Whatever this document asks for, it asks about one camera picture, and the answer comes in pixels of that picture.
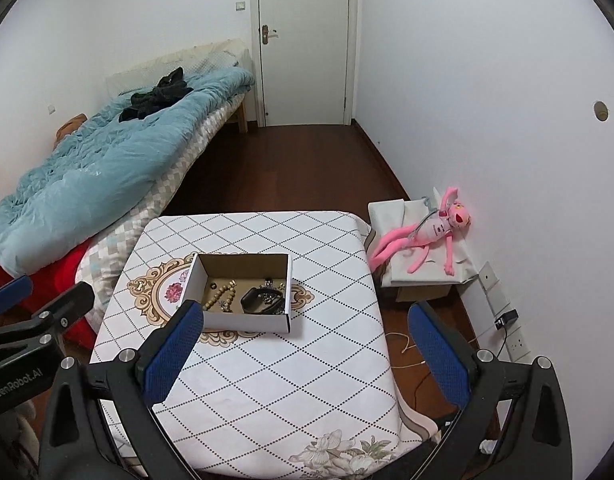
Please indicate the brown pillow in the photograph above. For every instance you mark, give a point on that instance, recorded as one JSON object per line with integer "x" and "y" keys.
{"x": 72, "y": 127}

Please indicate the white cardboard box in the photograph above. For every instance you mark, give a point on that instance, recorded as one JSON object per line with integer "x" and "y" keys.
{"x": 247, "y": 322}

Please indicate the checkered bed sheet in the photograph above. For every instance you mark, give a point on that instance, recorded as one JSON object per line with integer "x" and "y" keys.
{"x": 132, "y": 230}

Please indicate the black clothes pile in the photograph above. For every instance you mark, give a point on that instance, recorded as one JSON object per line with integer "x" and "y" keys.
{"x": 157, "y": 95}

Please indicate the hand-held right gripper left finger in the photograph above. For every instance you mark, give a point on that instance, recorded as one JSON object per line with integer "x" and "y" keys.
{"x": 172, "y": 352}

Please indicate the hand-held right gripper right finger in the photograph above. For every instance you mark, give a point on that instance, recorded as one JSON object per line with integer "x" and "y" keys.
{"x": 437, "y": 357}

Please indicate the red blanket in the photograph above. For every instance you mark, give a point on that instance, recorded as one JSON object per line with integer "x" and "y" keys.
{"x": 62, "y": 270}

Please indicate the white wall socket plate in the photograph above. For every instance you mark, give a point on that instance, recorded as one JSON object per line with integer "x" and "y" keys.
{"x": 489, "y": 276}
{"x": 518, "y": 344}
{"x": 501, "y": 302}

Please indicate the wooden bed frame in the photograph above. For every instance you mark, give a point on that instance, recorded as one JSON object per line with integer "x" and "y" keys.
{"x": 241, "y": 115}

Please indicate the black charger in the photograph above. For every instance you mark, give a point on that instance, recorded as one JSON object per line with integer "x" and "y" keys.
{"x": 506, "y": 320}

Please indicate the white door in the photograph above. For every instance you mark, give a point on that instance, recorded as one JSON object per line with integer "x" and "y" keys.
{"x": 302, "y": 50}

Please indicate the pink plush toy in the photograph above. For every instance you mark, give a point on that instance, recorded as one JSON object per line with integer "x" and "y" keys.
{"x": 432, "y": 232}

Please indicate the brown cardboard box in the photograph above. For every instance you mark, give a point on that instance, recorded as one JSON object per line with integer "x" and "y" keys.
{"x": 422, "y": 292}

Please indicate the diamond pattern tablecloth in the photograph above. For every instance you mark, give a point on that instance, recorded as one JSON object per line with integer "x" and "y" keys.
{"x": 287, "y": 385}

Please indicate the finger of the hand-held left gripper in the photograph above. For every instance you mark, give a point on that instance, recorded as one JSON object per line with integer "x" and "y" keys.
{"x": 9, "y": 292}
{"x": 69, "y": 305}

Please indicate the light blue duvet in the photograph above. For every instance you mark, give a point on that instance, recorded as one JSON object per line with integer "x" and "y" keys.
{"x": 112, "y": 170}

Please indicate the black watch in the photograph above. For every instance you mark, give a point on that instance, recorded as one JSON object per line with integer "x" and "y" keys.
{"x": 252, "y": 300}

